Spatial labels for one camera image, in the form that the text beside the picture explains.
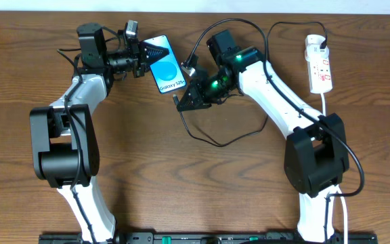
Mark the white power strip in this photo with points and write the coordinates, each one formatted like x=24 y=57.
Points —
x=320 y=78

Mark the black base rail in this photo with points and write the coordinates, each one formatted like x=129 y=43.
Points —
x=224 y=238

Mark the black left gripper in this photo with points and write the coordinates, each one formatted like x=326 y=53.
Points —
x=144 y=50

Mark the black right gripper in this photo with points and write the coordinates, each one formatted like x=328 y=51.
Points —
x=200 y=100

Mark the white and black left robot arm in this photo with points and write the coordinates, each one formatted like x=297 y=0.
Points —
x=64 y=146

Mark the blue screen Galaxy smartphone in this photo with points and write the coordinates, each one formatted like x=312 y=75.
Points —
x=166 y=72

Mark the white USB charger plug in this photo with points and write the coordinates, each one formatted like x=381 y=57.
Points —
x=316 y=47

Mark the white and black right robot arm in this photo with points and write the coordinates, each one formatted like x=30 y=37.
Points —
x=316 y=154

